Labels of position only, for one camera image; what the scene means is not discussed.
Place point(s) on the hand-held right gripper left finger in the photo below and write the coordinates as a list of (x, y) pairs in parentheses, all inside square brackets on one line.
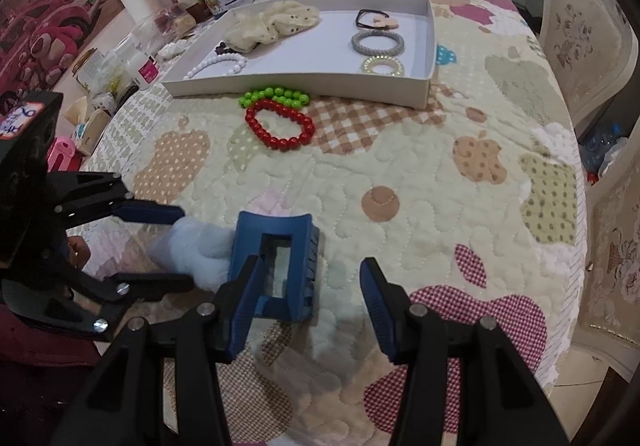
[(240, 311)]

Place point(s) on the person's left hand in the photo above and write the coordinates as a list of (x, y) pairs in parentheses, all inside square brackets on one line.
[(79, 251)]

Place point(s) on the person's dark red clothing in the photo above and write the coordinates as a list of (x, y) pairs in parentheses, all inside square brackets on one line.
[(40, 376)]

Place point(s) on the pink plastic stool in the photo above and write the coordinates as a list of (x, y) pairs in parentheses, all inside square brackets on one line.
[(62, 153)]

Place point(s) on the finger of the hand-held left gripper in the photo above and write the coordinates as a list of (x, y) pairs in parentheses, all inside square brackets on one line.
[(150, 214), (150, 285)]

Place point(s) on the cream dotted scrunchie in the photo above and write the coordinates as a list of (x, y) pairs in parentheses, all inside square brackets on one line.
[(270, 20)]

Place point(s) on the metal tin can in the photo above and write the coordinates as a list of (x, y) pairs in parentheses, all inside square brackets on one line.
[(87, 70)]

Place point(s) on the cream carton boxes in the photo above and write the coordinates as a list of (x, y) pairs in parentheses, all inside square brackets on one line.
[(90, 125)]

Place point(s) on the crumpled white tissue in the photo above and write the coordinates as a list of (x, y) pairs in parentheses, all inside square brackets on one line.
[(172, 50)]

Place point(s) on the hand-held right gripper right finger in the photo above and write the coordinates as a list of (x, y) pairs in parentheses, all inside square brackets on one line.
[(380, 311)]

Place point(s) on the blue hair claw clip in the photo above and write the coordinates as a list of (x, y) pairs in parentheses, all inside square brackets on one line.
[(272, 236)]

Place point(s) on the white cardboard tray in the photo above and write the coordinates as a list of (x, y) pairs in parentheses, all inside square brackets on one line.
[(310, 40)]

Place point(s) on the pink plush bear poster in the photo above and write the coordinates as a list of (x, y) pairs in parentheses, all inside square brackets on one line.
[(45, 25)]

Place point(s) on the white pill bottle magenta label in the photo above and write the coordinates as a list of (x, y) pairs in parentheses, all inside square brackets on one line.
[(142, 68)]

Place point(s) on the plastic bag yellow contents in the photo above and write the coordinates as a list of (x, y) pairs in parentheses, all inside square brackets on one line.
[(112, 73)]

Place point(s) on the clear bag of snacks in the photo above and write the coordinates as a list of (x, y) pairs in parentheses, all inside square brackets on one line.
[(172, 20)]

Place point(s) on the plastic water bottles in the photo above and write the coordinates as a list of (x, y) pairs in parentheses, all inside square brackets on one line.
[(607, 150)]

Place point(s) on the cream floral carved chair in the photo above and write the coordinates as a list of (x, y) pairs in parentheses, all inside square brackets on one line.
[(585, 35), (615, 266)]

